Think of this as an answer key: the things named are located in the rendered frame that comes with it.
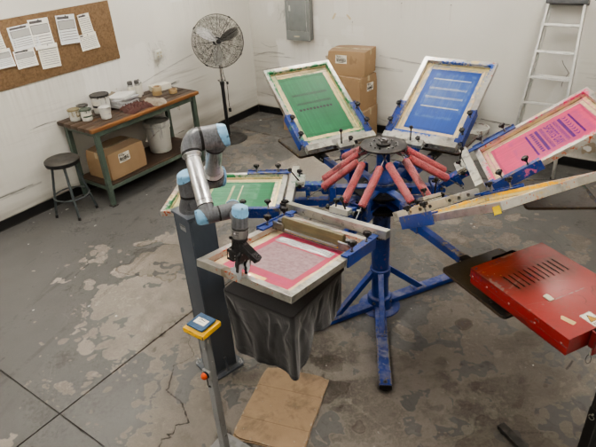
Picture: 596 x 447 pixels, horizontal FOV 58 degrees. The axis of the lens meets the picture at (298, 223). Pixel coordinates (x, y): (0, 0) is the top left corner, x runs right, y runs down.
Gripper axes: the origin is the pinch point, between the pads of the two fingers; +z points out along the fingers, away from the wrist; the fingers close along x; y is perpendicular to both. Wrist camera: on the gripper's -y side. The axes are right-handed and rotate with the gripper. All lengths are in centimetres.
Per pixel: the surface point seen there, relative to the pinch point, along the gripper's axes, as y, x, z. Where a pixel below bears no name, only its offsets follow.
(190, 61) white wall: 380, -340, -44
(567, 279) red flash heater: -126, -78, -9
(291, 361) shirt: -20, -14, 48
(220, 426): 10, 7, 90
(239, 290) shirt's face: 14.0, -12.8, 17.9
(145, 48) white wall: 380, -269, -63
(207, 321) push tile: 9.3, 15.4, 20.5
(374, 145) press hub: 4, -133, -38
